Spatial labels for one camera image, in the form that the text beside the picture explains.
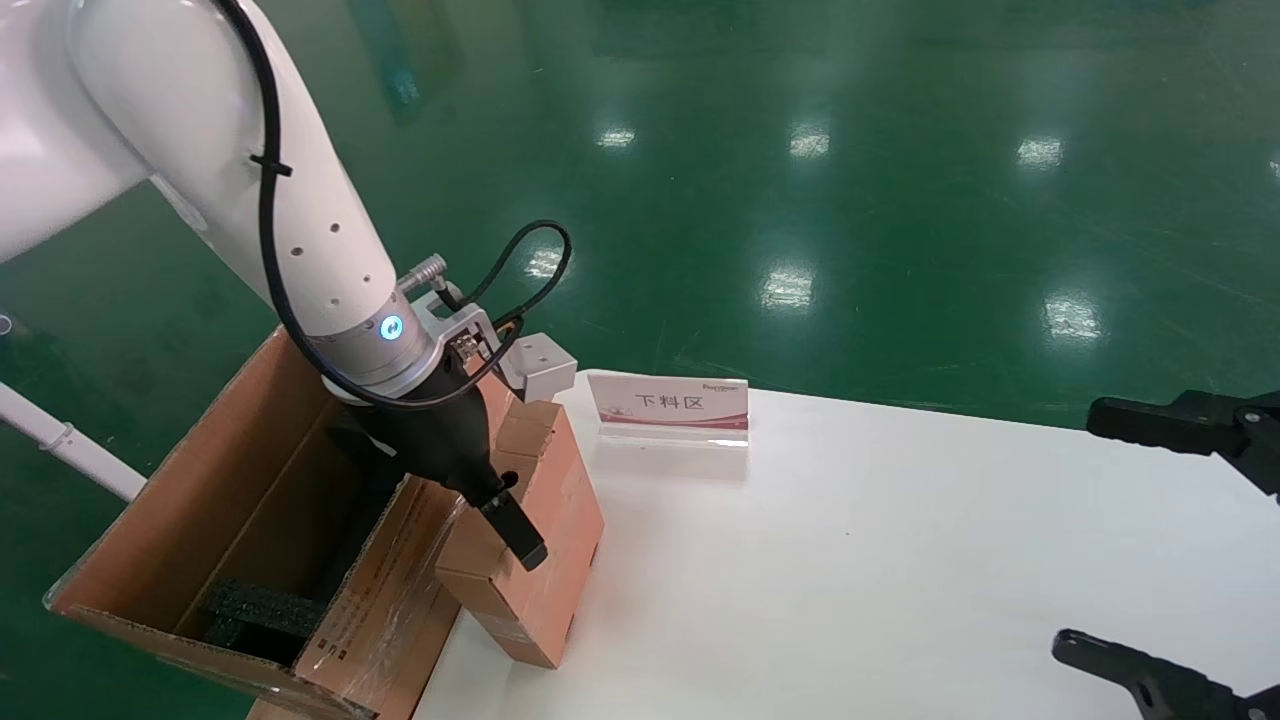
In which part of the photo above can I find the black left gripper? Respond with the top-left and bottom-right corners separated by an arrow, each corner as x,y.
370,355 -> 549,573

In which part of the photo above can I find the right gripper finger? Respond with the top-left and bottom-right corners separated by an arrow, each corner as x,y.
1086,390 -> 1280,496
1051,630 -> 1280,720

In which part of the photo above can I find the small cardboard box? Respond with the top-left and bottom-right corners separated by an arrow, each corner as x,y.
435,398 -> 607,669

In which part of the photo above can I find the large cardboard box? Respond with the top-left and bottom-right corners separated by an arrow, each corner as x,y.
43,325 -> 521,720

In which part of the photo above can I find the clear acrylic sign stand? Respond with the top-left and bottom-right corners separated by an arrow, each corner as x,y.
586,372 -> 750,448

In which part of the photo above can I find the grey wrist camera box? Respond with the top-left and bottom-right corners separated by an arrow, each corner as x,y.
415,290 -> 579,404

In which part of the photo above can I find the white pipe frame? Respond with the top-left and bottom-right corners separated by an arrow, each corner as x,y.
0,383 -> 148,503

